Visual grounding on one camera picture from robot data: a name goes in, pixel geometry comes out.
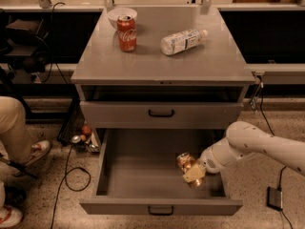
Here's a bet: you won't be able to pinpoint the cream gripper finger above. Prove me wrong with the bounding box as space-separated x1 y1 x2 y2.
183 163 206 183

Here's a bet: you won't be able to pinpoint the orange soda can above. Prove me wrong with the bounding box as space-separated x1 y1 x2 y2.
176 153 204 188

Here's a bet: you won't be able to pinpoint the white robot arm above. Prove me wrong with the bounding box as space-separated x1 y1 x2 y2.
183 121 305 183

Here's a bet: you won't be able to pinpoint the open grey lower drawer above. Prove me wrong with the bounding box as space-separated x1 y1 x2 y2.
80 129 243 216

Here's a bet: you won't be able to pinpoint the grey drawer cabinet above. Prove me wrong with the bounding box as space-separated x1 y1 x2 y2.
70 5 257 149

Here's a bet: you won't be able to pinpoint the closed grey upper drawer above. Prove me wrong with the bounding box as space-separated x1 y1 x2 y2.
80 101 243 129

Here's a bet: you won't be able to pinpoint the red Coca-Cola can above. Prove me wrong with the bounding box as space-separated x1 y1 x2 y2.
116 14 136 52

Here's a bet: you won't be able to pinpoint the black power adapter box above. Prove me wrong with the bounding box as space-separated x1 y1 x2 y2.
267 187 283 211

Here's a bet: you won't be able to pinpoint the clear plastic water bottle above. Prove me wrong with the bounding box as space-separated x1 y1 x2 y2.
160 29 208 56

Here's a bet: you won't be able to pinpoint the white red sneaker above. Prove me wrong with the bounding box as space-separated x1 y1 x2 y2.
23 140 51 168

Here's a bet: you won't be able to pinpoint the white bowl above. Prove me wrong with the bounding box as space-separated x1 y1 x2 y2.
107 8 137 30

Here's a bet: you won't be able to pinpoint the person's leg beige trousers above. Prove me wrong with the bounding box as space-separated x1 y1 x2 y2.
0 95 33 208

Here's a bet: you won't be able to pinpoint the white sneaker lower left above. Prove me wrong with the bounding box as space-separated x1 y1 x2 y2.
0 205 23 228

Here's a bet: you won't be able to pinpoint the black equipment on left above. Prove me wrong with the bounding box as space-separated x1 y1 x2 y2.
4 15 52 83

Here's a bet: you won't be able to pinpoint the black cable on right floor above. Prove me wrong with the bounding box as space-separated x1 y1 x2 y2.
258 83 295 229

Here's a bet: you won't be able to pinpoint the black cable on floor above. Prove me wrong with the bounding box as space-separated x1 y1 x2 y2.
258 83 295 229
49 145 92 229

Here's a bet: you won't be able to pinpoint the black wire basket with items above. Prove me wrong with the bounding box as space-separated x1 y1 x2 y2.
57 99 100 154

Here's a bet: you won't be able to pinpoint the black cable on left floor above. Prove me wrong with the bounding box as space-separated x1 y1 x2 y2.
49 145 92 229

